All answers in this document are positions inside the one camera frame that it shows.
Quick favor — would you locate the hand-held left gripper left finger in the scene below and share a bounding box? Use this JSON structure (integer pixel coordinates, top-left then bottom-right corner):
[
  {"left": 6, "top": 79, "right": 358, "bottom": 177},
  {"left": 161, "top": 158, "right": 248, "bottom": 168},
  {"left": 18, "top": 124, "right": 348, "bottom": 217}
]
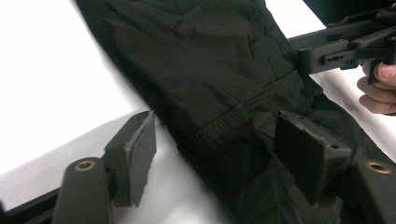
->
[{"left": 103, "top": 109, "right": 157, "bottom": 208}]

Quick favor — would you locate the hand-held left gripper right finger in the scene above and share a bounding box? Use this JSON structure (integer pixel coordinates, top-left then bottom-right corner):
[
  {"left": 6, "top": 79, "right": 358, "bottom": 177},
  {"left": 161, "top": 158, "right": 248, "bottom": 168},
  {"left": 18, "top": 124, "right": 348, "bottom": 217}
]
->
[{"left": 273, "top": 110, "right": 353, "bottom": 207}]

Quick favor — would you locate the black cloth garment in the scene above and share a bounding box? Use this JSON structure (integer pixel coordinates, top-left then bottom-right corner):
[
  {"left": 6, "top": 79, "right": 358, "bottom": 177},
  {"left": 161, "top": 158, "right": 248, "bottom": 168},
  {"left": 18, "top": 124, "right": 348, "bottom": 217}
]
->
[{"left": 74, "top": 0, "right": 396, "bottom": 224}]

